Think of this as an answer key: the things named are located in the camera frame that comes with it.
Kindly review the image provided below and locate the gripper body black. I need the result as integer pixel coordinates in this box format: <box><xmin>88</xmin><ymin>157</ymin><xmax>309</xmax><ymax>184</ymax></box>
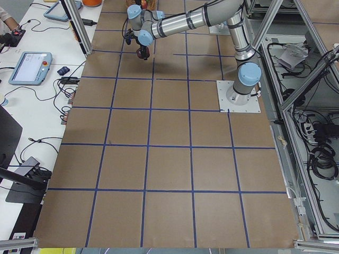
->
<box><xmin>140</xmin><ymin>46</ymin><xmax>149</xmax><ymax>60</ymax></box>

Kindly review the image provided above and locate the dark red apple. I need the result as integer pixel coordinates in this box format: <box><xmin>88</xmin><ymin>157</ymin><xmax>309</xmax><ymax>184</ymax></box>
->
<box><xmin>136</xmin><ymin>46</ymin><xmax>150</xmax><ymax>60</ymax></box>

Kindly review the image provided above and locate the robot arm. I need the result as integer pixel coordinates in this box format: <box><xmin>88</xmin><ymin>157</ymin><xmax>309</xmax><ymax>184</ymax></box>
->
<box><xmin>123</xmin><ymin>0</ymin><xmax>262</xmax><ymax>106</ymax></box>

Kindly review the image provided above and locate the woven wicker basket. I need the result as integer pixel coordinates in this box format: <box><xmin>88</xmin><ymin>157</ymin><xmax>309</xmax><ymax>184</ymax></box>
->
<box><xmin>126</xmin><ymin>0</ymin><xmax>157</xmax><ymax>11</ymax></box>

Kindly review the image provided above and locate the black power adapter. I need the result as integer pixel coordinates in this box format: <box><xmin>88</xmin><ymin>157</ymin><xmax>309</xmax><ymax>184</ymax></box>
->
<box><xmin>82</xmin><ymin>19</ymin><xmax>97</xmax><ymax>26</ymax></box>

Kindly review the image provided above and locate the orange round object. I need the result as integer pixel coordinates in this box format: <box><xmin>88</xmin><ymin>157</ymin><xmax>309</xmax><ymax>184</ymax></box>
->
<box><xmin>82</xmin><ymin>0</ymin><xmax>102</xmax><ymax>7</ymax></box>

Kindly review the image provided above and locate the dark blue checkered pouch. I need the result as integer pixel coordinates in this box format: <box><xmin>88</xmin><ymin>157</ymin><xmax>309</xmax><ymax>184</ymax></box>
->
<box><xmin>57</xmin><ymin>66</ymin><xmax>70</xmax><ymax>76</ymax></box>

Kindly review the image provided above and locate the teach pendant far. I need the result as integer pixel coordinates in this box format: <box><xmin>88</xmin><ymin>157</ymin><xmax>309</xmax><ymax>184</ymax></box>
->
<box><xmin>43</xmin><ymin>1</ymin><xmax>82</xmax><ymax>22</ymax></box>

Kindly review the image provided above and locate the teach pendant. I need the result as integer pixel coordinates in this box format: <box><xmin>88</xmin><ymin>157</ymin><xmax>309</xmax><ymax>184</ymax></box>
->
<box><xmin>43</xmin><ymin>1</ymin><xmax>82</xmax><ymax>22</ymax></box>
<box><xmin>8</xmin><ymin>51</ymin><xmax>53</xmax><ymax>86</ymax></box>

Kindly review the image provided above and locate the teach pendant near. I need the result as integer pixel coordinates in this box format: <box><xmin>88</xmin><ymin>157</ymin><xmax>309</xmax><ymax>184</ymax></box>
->
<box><xmin>8</xmin><ymin>51</ymin><xmax>53</xmax><ymax>86</ymax></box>

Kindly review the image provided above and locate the grey usb hub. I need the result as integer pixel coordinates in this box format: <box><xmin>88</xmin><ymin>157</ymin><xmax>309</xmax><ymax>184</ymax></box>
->
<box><xmin>15</xmin><ymin>156</ymin><xmax>40</xmax><ymax>176</ymax></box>

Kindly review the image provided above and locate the white power strip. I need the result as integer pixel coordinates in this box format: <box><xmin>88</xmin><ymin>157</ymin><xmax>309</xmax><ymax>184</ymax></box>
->
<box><xmin>301</xmin><ymin>122</ymin><xmax>317</xmax><ymax>144</ymax></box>

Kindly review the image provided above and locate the black monitor stand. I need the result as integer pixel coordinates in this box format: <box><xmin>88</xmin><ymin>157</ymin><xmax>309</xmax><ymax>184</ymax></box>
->
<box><xmin>1</xmin><ymin>107</ymin><xmax>51</xmax><ymax>204</ymax></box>

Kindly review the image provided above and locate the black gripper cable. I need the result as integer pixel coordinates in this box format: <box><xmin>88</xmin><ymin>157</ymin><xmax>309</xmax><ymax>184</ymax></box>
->
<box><xmin>121</xmin><ymin>18</ymin><xmax>133</xmax><ymax>45</ymax></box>

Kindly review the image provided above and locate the aluminium frame post left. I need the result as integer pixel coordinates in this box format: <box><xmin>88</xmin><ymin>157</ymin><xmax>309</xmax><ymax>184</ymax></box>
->
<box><xmin>61</xmin><ymin>0</ymin><xmax>93</xmax><ymax>56</ymax></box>

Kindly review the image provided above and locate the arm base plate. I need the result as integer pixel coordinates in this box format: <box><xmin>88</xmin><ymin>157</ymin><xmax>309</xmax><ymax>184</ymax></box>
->
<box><xmin>216</xmin><ymin>80</ymin><xmax>261</xmax><ymax>113</ymax></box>

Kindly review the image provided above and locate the aluminium frame right side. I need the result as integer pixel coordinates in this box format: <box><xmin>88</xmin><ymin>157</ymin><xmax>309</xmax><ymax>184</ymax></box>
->
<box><xmin>246</xmin><ymin>1</ymin><xmax>338</xmax><ymax>253</ymax></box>

